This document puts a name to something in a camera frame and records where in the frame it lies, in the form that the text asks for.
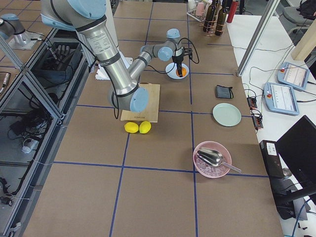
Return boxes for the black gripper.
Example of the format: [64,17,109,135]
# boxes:
[172,47,193,77]

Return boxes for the orange mandarin fruit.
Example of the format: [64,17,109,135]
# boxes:
[182,67,187,77]

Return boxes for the light blue plate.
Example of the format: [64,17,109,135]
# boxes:
[165,63,190,80]

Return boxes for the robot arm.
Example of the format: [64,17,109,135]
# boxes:
[41,0,192,113]

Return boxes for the light green plate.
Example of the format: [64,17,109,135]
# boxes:
[212,103,241,127]

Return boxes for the folded grey cloth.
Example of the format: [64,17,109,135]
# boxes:
[215,85,234,99]

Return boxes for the bamboo cutting board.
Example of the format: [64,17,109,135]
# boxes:
[120,82,160,122]

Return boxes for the pink cup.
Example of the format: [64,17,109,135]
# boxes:
[196,2,204,16]

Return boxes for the yellow lemon lower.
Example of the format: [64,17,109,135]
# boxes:
[139,121,152,134]

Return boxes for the yellow lemon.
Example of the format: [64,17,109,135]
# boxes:
[124,122,139,133]
[139,121,152,134]

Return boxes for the yellow lemon upper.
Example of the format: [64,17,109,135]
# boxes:
[124,122,139,133]

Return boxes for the red bottle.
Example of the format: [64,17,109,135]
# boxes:
[226,0,239,23]

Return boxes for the metal ice scoop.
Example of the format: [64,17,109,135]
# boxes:
[197,147,241,173]

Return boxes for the pink bowl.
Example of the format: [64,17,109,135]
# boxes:
[193,141,232,178]

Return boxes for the teach pendant near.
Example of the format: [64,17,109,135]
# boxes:
[263,82,299,116]

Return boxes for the teach pendant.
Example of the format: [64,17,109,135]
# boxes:
[263,82,299,116]
[277,62,310,91]

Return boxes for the clear ice cubes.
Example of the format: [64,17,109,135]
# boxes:
[193,154,230,178]

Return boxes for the teach pendant far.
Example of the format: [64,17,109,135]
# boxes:
[277,62,310,91]

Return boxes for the black computer box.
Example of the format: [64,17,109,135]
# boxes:
[259,140,284,179]

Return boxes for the black monitor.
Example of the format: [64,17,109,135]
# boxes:
[275,115,316,204]

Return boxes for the copper wire bottle rack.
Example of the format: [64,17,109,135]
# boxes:
[206,0,227,35]

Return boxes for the white wire cup rack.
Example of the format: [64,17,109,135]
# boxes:
[187,0,204,23]

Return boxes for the aluminium frame post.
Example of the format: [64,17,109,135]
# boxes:
[237,0,280,77]

